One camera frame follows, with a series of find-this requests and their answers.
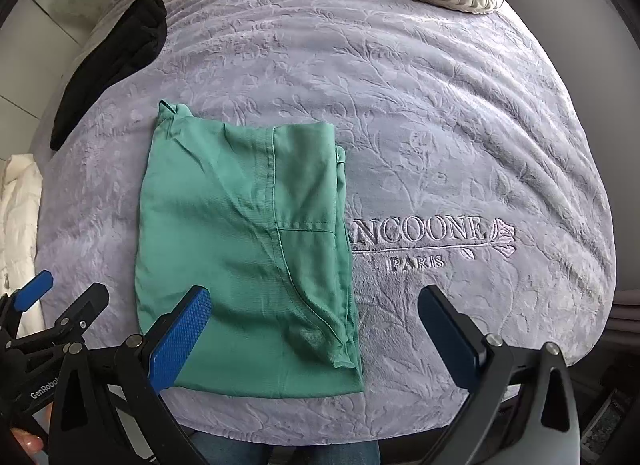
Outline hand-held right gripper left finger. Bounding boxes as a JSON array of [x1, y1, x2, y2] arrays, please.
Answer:
[[47, 285, 213, 465]]

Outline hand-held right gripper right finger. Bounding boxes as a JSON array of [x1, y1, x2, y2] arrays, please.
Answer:
[[416, 285, 583, 465]]

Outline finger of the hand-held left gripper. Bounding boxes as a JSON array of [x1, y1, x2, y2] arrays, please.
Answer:
[[0, 270, 55, 341], [7, 283, 110, 353]]

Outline green work jacket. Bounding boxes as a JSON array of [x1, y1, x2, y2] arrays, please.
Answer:
[[134, 99, 366, 398]]

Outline person's left hand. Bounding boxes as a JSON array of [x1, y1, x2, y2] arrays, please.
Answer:
[[9, 406, 52, 458]]

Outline white puffer jacket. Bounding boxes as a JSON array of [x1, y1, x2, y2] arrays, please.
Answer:
[[0, 154, 45, 308]]

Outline person's legs in jeans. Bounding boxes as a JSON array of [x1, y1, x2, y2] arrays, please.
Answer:
[[189, 437, 382, 465]]

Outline purple embossed blanket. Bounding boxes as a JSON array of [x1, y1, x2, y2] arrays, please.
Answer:
[[31, 0, 615, 447]]

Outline white wardrobe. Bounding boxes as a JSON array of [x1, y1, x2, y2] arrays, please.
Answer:
[[0, 0, 133, 156]]

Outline black garment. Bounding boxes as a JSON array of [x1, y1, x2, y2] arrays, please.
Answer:
[[50, 0, 168, 151]]

